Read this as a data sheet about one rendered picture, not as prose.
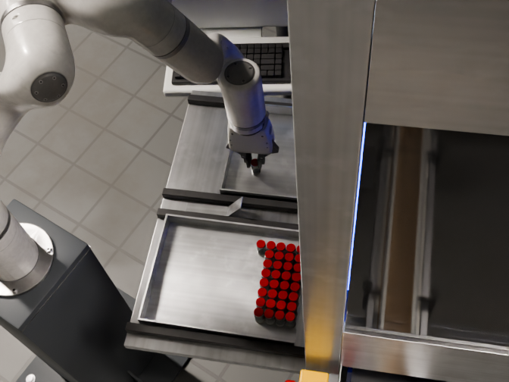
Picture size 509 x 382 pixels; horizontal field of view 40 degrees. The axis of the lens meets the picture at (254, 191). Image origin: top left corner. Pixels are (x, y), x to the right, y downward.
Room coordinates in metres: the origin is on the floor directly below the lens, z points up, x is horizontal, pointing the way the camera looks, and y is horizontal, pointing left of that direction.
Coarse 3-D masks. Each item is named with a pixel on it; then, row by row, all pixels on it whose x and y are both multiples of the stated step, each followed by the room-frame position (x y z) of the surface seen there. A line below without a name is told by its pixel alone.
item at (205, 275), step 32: (192, 224) 0.78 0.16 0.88; (224, 224) 0.75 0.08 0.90; (160, 256) 0.70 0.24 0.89; (192, 256) 0.69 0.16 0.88; (224, 256) 0.68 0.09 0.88; (256, 256) 0.67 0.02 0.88; (160, 288) 0.63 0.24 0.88; (192, 288) 0.62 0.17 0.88; (224, 288) 0.60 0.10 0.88; (256, 288) 0.59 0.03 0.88; (160, 320) 0.55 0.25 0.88; (192, 320) 0.54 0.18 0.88; (224, 320) 0.53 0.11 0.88
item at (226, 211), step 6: (240, 198) 0.80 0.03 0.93; (192, 204) 0.83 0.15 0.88; (198, 204) 0.83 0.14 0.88; (204, 204) 0.83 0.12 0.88; (234, 204) 0.80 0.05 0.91; (240, 204) 0.78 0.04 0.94; (186, 210) 0.82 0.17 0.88; (192, 210) 0.81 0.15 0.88; (198, 210) 0.81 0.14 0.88; (204, 210) 0.81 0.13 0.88; (210, 210) 0.81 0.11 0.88; (216, 210) 0.80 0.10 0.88; (222, 210) 0.80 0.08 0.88; (228, 210) 0.80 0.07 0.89; (234, 210) 0.78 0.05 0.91
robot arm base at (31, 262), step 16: (16, 224) 0.77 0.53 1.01; (32, 224) 0.85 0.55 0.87; (0, 240) 0.72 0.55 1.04; (16, 240) 0.74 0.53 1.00; (32, 240) 0.79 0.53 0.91; (48, 240) 0.80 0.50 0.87; (0, 256) 0.71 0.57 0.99; (16, 256) 0.72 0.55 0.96; (32, 256) 0.75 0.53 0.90; (48, 256) 0.76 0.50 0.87; (0, 272) 0.71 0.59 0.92; (16, 272) 0.71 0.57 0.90; (32, 272) 0.72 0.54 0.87; (48, 272) 0.72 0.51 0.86; (0, 288) 0.70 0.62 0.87; (16, 288) 0.69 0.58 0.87; (32, 288) 0.68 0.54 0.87
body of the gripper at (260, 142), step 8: (264, 120) 0.89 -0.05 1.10; (264, 128) 0.87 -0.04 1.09; (272, 128) 0.89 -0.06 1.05; (232, 136) 0.88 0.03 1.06; (240, 136) 0.87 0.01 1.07; (248, 136) 0.87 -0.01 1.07; (256, 136) 0.86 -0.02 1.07; (264, 136) 0.86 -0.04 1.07; (272, 136) 0.88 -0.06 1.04; (232, 144) 0.88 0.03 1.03; (240, 144) 0.88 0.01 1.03; (248, 144) 0.87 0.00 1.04; (256, 144) 0.87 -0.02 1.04; (264, 144) 0.86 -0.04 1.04; (272, 144) 0.87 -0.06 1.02; (248, 152) 0.88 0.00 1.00; (256, 152) 0.87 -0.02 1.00; (264, 152) 0.86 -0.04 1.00
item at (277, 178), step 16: (272, 112) 1.06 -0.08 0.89; (288, 112) 1.05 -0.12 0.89; (288, 128) 1.01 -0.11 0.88; (288, 144) 0.96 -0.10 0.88; (240, 160) 0.93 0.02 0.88; (272, 160) 0.92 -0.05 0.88; (288, 160) 0.91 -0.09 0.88; (224, 176) 0.88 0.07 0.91; (240, 176) 0.89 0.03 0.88; (256, 176) 0.88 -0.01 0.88; (272, 176) 0.87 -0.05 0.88; (288, 176) 0.87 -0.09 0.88; (224, 192) 0.84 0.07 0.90; (240, 192) 0.82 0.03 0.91; (256, 192) 0.82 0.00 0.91; (272, 192) 0.83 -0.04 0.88; (288, 192) 0.82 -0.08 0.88
